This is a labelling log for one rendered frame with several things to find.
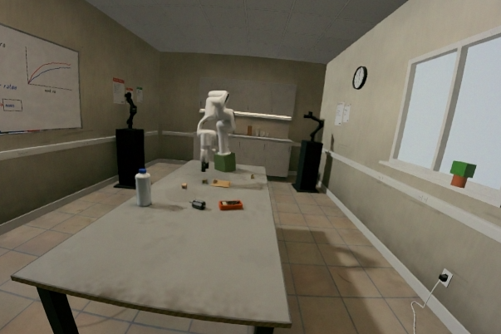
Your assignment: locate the white bottle with blue cap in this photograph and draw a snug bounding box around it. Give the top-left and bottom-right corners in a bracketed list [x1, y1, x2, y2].
[135, 169, 152, 207]

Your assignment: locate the tan square mat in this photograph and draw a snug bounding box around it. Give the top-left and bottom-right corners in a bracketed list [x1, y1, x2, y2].
[210, 180, 231, 188]

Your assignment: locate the orange pocket multimeter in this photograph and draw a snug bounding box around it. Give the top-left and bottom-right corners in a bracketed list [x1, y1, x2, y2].
[219, 200, 243, 210]

